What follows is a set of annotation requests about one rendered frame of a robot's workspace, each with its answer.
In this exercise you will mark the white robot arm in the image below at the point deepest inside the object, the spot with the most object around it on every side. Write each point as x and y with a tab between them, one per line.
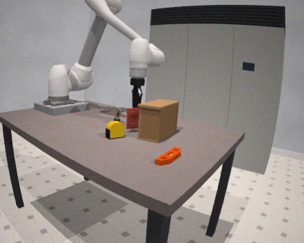
62	80

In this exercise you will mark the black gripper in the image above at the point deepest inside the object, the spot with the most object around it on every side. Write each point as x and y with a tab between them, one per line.
137	90

